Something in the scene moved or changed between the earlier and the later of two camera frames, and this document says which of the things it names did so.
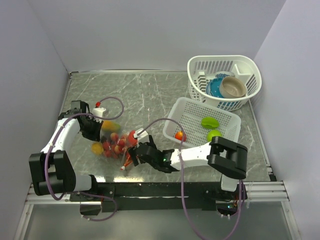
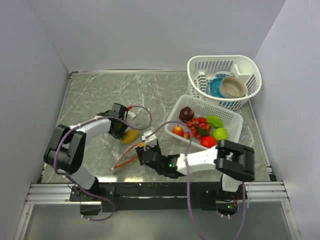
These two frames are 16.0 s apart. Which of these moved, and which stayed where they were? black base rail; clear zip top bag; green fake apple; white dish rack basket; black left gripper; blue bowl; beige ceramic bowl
Moved: green fake apple; black left gripper; clear zip top bag
Stayed: beige ceramic bowl; blue bowl; black base rail; white dish rack basket
